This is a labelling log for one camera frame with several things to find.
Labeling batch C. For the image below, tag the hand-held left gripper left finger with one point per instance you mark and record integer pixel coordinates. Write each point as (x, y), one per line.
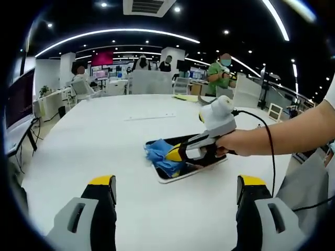
(72, 225)

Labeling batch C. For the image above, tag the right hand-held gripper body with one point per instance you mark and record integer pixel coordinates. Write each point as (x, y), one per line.
(220, 117)

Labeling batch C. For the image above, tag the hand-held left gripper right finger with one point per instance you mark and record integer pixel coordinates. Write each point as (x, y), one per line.
(272, 227)

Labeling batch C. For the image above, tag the blue cleaning cloth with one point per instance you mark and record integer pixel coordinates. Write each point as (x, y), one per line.
(159, 154)

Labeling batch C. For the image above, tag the person's right hand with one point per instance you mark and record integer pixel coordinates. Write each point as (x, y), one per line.
(238, 143)

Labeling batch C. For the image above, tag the grey curved band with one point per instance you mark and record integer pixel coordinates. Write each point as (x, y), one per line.
(203, 101)

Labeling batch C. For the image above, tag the tall white partition panel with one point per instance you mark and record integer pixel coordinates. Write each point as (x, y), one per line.
(247, 91)

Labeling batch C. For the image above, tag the white mesh office chair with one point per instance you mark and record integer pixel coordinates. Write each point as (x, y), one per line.
(181, 85)

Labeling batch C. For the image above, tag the black pole stand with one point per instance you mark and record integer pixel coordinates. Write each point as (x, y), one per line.
(265, 89)

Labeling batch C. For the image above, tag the small white framed panel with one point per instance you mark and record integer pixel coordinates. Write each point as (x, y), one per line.
(275, 112)

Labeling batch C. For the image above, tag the person's grey clothing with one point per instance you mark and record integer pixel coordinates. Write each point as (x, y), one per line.
(306, 183)

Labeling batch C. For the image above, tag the wide white partition panel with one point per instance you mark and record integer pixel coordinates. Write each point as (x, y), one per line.
(151, 83)

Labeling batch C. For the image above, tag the white monitor desk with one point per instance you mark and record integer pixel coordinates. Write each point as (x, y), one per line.
(17, 142)

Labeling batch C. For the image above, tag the straight ceiling light strip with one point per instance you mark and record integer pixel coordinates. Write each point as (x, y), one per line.
(278, 21)

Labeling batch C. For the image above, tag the white low cabinet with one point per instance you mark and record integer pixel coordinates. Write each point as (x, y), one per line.
(52, 104)

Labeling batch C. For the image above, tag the white ceiling air vent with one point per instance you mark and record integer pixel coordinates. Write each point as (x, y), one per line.
(149, 6)

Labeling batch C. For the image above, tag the curved ceiling light strip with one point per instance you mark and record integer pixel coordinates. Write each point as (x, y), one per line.
(117, 31)

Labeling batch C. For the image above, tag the black computer monitor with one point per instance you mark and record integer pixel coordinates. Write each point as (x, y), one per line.
(19, 100)

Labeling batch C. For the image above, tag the green potted plant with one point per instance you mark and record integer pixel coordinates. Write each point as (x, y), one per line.
(45, 90)

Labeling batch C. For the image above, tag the red wall screen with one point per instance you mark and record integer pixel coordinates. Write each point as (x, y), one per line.
(102, 58)

